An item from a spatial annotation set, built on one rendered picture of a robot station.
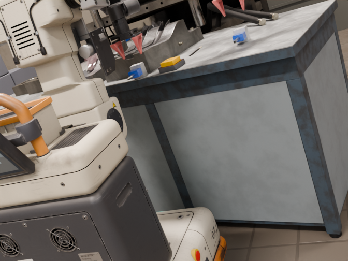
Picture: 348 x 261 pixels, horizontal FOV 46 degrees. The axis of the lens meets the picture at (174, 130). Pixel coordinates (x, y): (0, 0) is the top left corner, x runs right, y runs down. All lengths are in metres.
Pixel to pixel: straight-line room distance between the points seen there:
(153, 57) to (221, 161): 0.52
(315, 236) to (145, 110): 0.88
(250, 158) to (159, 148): 0.44
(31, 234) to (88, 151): 0.33
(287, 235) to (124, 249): 0.88
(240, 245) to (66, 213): 0.93
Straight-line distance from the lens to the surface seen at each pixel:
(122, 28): 1.66
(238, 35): 1.64
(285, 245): 1.80
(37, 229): 1.25
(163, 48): 1.84
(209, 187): 1.85
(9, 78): 3.97
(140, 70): 1.68
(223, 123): 1.65
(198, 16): 2.42
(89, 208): 1.10
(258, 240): 1.87
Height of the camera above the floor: 1.10
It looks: 18 degrees down
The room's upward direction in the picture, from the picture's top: 21 degrees counter-clockwise
